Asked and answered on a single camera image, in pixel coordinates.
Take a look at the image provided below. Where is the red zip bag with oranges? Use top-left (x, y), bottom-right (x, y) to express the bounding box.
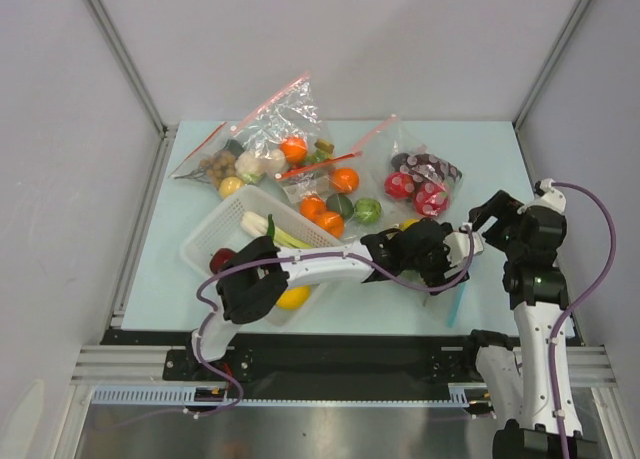
top-left (275, 152), bottom-right (390, 237)

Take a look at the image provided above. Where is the white plastic basket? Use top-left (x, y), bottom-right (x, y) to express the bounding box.
top-left (171, 186), bottom-right (339, 334)

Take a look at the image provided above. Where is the dark red fake apple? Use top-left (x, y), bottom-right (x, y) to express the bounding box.
top-left (208, 248), bottom-right (236, 274)

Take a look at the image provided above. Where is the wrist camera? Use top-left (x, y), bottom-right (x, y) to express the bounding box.
top-left (444, 224), bottom-right (484, 268)
top-left (533, 178), bottom-right (566, 214)

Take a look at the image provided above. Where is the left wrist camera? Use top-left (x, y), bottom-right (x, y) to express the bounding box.
top-left (444, 224), bottom-right (484, 268)

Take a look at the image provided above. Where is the white slotted cable duct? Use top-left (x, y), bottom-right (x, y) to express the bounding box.
top-left (91, 383), bottom-right (489, 407)

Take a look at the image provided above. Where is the blue zip clear bag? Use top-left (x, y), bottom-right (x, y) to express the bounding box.
top-left (379, 218), bottom-right (474, 329)

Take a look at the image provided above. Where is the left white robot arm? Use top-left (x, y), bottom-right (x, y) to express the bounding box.
top-left (184, 218), bottom-right (483, 379)

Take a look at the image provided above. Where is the orange fake tangerine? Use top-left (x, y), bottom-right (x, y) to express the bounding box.
top-left (299, 195), bottom-right (327, 222)
top-left (314, 211), bottom-right (345, 239)
top-left (330, 167), bottom-right (360, 194)

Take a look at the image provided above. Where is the dark green fake avocado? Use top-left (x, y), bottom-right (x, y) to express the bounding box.
top-left (326, 193), bottom-right (354, 220)

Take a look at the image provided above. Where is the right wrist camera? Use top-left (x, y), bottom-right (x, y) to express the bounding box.
top-left (533, 178), bottom-right (566, 214)

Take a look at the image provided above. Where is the red zip bag with strawberries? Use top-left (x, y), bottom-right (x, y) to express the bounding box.
top-left (351, 114), bottom-right (463, 217)

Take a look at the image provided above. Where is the white fake cauliflower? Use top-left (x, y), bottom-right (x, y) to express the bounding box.
top-left (235, 150), bottom-right (288, 176)

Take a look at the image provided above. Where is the white fake green onion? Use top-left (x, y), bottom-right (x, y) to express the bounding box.
top-left (240, 211), bottom-right (269, 237)

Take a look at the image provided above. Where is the green fake cabbage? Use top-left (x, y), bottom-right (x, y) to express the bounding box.
top-left (354, 197), bottom-right (382, 225)

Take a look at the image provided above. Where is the large crinkled red zip bag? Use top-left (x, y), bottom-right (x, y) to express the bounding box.
top-left (231, 72), bottom-right (335, 184)

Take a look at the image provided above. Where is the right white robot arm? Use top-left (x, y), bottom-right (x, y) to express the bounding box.
top-left (461, 188), bottom-right (599, 458)

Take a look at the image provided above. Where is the red spotted fake strawberry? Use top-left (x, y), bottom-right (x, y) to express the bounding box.
top-left (384, 172), bottom-right (415, 200)

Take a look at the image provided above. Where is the yellow fake egg fruit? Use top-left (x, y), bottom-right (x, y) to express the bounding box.
top-left (218, 176), bottom-right (245, 199)

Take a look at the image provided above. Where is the green fake chili pepper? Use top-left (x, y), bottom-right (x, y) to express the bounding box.
top-left (266, 214), bottom-right (276, 240)

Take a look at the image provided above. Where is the orange fake orange in bag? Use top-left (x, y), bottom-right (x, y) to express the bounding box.
top-left (280, 135), bottom-right (308, 165)

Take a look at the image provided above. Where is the yellow fake lemon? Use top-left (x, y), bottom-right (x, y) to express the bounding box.
top-left (276, 286), bottom-right (312, 310)

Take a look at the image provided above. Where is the small bag with brown grapes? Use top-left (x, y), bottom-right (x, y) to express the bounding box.
top-left (170, 122), bottom-right (245, 190)

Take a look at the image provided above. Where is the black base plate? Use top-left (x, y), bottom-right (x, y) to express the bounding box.
top-left (99, 331), bottom-right (544, 403)

